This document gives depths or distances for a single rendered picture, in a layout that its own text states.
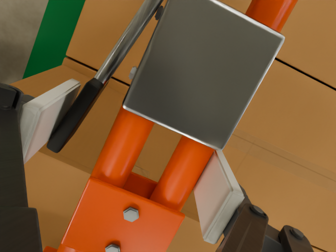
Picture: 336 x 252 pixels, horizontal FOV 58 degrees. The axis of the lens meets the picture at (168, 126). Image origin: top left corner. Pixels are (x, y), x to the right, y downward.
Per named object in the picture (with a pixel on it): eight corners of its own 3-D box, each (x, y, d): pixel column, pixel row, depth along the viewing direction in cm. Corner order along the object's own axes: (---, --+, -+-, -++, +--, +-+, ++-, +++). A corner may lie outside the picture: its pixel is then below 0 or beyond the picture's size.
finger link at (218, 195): (232, 190, 14) (246, 196, 14) (209, 138, 20) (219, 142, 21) (202, 241, 15) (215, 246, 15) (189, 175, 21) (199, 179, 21)
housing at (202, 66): (213, 131, 21) (227, 156, 17) (123, 90, 20) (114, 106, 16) (264, 37, 19) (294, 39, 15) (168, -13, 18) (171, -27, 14)
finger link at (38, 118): (18, 171, 13) (1, 164, 13) (66, 123, 20) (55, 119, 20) (40, 110, 12) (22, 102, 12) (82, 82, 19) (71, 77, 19)
